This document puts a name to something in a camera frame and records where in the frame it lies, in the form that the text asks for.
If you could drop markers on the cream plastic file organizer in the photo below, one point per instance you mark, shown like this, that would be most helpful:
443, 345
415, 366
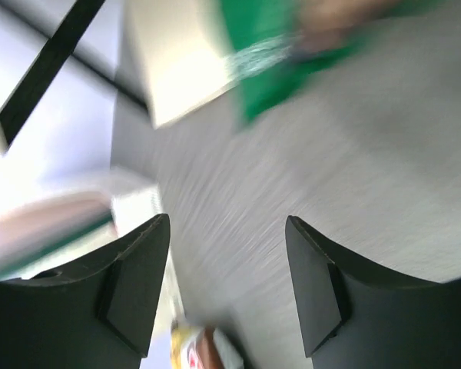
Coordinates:
135, 199

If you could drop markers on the brown Chuba cassava chips bag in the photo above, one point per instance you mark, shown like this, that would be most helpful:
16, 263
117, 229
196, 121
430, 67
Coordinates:
199, 347

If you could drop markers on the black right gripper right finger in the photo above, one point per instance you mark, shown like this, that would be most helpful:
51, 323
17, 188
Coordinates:
356, 313

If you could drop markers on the cream three-tier shelf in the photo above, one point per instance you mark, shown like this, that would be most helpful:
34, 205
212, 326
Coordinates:
179, 48

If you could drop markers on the dark green onion chips bag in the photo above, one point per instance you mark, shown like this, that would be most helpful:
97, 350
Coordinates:
276, 45

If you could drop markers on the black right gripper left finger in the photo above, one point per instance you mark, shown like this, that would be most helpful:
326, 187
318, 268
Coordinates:
96, 311

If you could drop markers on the green and pink folders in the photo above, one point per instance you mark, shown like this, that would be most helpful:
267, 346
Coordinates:
36, 229

